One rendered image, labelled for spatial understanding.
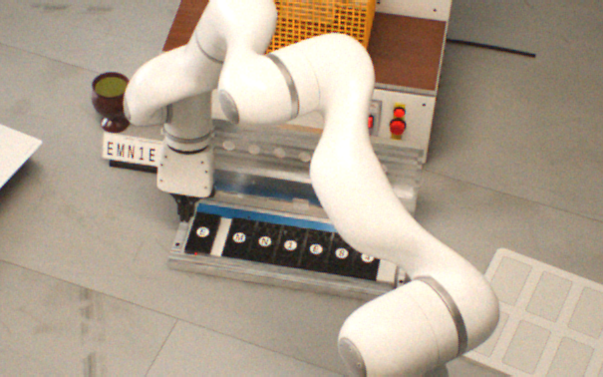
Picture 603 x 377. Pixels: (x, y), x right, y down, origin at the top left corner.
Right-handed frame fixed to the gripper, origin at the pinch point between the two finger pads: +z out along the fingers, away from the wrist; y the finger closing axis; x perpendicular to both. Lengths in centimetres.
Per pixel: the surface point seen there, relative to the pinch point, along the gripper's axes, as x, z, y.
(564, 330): -6, 9, 72
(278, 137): 10.7, -12.1, 14.9
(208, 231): 1.0, 5.2, 4.2
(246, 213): 8.1, 4.9, 10.1
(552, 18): 82, -9, 66
